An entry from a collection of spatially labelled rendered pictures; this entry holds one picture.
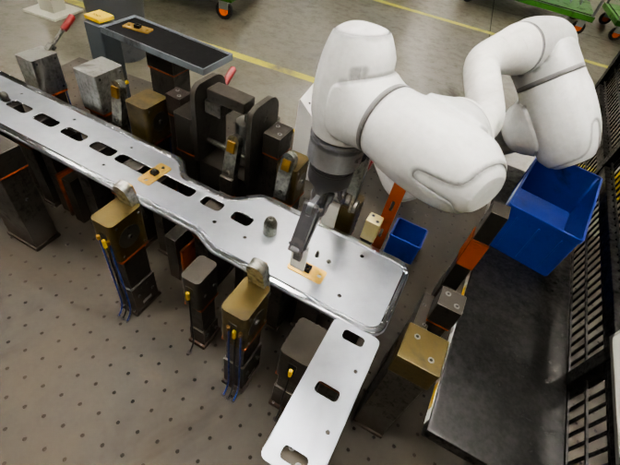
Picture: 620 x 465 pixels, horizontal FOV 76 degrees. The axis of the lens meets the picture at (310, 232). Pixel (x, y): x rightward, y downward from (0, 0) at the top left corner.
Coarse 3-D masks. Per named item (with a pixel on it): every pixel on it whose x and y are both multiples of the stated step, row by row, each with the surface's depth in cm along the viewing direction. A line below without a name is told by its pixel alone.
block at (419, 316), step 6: (426, 294) 87; (420, 300) 89; (426, 300) 86; (432, 300) 87; (420, 306) 85; (426, 306) 85; (414, 312) 89; (420, 312) 84; (426, 312) 84; (414, 318) 83; (420, 318) 83; (420, 324) 82; (402, 330) 99; (396, 342) 100; (384, 360) 107; (378, 372) 104
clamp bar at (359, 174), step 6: (366, 156) 83; (366, 162) 86; (360, 168) 89; (366, 168) 88; (354, 174) 90; (360, 174) 90; (354, 180) 91; (360, 180) 89; (348, 186) 93; (354, 186) 92; (360, 186) 91; (348, 192) 93; (354, 192) 91; (354, 198) 92; (348, 210) 95
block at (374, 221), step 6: (372, 216) 92; (378, 216) 93; (366, 222) 92; (372, 222) 91; (378, 222) 91; (366, 228) 93; (372, 228) 92; (378, 228) 91; (366, 234) 94; (372, 234) 93; (366, 240) 95; (372, 240) 94
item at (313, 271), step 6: (288, 264) 87; (306, 264) 87; (294, 270) 86; (300, 270) 86; (306, 270) 86; (312, 270) 87; (318, 270) 87; (324, 270) 87; (306, 276) 86; (312, 276) 86; (324, 276) 86; (318, 282) 85
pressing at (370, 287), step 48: (48, 96) 115; (48, 144) 102; (144, 144) 107; (144, 192) 95; (240, 240) 90; (288, 240) 92; (336, 240) 94; (288, 288) 83; (336, 288) 85; (384, 288) 87
